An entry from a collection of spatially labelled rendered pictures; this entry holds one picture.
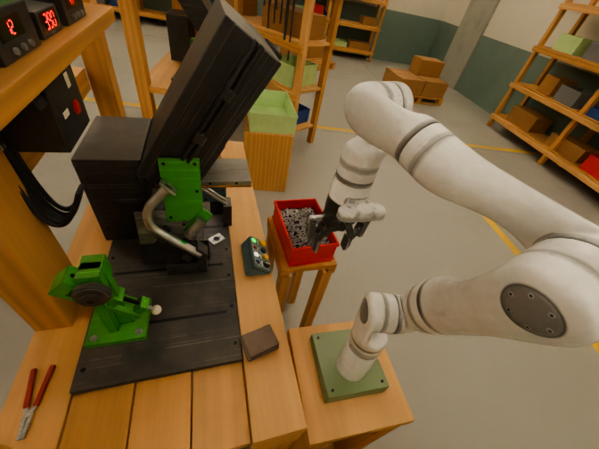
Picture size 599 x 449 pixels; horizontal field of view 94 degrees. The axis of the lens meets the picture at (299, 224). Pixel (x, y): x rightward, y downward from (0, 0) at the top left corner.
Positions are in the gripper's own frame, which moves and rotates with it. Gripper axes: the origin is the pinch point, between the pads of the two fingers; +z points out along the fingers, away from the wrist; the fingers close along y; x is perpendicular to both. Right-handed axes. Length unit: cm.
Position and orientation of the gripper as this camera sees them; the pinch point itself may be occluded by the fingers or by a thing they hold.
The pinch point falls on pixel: (330, 245)
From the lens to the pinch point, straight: 63.7
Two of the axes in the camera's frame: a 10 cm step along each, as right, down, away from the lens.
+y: -9.5, 0.6, -2.9
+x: 2.5, 6.9, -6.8
